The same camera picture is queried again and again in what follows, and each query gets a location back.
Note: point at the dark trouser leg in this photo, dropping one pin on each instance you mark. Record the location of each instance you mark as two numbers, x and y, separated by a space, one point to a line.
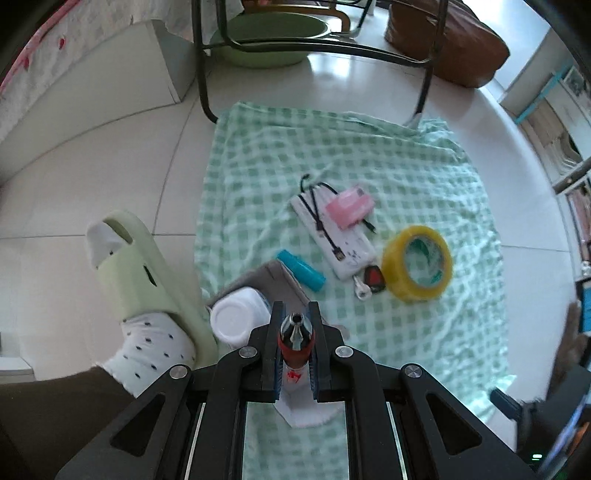
45 423

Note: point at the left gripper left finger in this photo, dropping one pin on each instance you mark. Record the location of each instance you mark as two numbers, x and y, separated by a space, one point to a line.
189 424

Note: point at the white plastic bottle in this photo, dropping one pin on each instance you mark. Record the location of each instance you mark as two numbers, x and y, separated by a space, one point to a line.
234 316

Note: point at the green checkered cloth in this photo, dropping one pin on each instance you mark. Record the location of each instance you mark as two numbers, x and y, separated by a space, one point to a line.
393 220

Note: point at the black red car key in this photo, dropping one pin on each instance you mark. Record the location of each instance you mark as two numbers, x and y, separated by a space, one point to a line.
374 279

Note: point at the pink small box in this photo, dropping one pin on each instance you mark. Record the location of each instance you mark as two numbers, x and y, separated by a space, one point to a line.
351 207

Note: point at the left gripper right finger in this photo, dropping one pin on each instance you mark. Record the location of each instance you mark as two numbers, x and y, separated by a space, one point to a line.
403 423

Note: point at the brown leather bag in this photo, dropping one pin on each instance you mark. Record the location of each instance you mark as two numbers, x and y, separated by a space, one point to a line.
471 52

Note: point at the green slipper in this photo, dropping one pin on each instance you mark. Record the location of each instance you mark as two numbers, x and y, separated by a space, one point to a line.
159 286

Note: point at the black metal chair frame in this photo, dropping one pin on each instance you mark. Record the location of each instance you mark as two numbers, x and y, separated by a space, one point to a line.
336 46

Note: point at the green plastic basin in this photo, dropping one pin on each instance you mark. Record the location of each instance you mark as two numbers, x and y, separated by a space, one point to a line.
265 27

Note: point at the small silver key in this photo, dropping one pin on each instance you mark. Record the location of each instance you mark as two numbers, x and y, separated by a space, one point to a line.
363 290

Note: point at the teal cylinder tube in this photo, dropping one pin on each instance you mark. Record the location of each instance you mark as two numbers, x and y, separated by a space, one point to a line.
304 273

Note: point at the yellow tape roll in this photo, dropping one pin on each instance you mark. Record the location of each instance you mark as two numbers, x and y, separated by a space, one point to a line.
417 264

